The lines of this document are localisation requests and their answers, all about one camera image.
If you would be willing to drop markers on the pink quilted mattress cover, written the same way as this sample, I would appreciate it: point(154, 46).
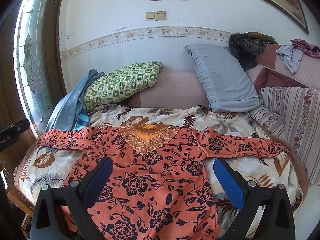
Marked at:
point(173, 89)

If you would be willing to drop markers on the green checkered pillow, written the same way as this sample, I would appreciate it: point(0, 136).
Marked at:
point(121, 84)

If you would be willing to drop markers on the magenta cloth on headboard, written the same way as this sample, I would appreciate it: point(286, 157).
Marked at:
point(307, 48)

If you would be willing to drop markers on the striped floral bedding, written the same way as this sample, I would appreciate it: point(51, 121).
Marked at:
point(292, 114)

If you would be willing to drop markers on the orange floral blouse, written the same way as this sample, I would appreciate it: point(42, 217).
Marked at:
point(159, 187)

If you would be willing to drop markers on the dark furry garment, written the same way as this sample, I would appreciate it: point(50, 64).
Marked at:
point(245, 47)

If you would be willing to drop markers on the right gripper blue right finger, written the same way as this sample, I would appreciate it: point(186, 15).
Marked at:
point(277, 221)

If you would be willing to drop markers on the grey cloth on headboard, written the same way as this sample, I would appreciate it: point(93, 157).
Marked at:
point(290, 56)

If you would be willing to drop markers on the light blue sweater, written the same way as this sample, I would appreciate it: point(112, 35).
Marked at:
point(70, 106)

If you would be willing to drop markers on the stained glass window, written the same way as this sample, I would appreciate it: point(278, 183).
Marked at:
point(29, 68)

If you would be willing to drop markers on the teal striped garment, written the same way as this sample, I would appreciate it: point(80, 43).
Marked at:
point(81, 122)

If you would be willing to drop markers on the grey-blue pillow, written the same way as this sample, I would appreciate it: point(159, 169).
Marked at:
point(226, 84)

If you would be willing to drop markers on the beige wall switch pair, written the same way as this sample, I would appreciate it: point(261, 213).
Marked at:
point(156, 15)

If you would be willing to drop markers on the wooden bedside furniture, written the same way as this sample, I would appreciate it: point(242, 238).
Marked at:
point(14, 196)

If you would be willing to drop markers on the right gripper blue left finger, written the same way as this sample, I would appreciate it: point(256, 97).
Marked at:
point(49, 221)

